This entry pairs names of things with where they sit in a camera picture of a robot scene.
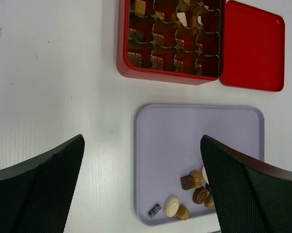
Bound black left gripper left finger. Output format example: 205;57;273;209
0;134;85;233

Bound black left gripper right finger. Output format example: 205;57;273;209
200;135;292;233

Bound dark square embossed chocolate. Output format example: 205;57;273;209
180;175;194;190

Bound white square chocolate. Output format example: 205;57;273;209
177;12;188;27

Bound dark cube chocolate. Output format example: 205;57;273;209
131;30;145;42

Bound striped tan round chocolate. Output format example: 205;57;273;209
133;0;146;17

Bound tan rounded square chocolate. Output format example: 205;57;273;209
156;12;165;21

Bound tan heart chocolate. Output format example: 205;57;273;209
204;193;215;208

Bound brown leaf chocolate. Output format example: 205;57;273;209
193;186;208;204

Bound tan barrel chocolate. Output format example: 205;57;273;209
189;170;202;188

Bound tan half-round chocolate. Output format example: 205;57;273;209
177;204;190;220

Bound white swirl oval chocolate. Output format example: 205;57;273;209
163;195;179;217

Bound striped cylinder chocolate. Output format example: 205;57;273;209
147;203;162;218

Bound red chocolate box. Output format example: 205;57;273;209
116;0;226;85

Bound lilac plastic tray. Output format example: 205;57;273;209
133;104;264;227

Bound red box lid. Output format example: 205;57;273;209
220;0;285;92

